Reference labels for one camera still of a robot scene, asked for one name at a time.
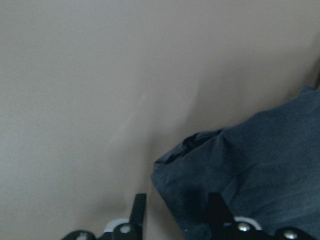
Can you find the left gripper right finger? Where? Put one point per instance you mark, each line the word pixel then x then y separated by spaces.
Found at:
pixel 220 218

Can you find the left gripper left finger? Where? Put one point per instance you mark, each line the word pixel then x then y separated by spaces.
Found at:
pixel 136 219

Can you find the black printed t-shirt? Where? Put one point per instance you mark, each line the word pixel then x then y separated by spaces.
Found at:
pixel 266 168

